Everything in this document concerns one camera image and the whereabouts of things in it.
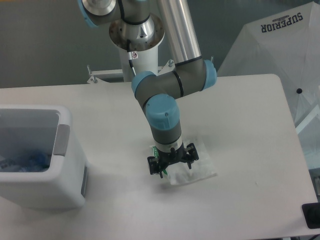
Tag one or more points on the clear plastic bag green stripe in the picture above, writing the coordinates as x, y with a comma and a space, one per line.
179, 174

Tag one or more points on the black device at table edge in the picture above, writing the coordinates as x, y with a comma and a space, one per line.
311, 212

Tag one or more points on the white Superior umbrella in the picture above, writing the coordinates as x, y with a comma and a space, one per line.
286, 44

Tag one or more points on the white metal mounting frame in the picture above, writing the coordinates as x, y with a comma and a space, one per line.
116, 75

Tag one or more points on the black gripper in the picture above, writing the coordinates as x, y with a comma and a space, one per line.
172, 156

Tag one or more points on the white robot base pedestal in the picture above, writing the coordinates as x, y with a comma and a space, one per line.
147, 60

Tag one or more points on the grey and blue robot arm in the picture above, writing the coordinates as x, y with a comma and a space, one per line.
134, 29

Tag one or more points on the white plastic trash can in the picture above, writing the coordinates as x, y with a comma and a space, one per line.
48, 128

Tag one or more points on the clear plastic water bottle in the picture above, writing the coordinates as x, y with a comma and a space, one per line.
31, 162

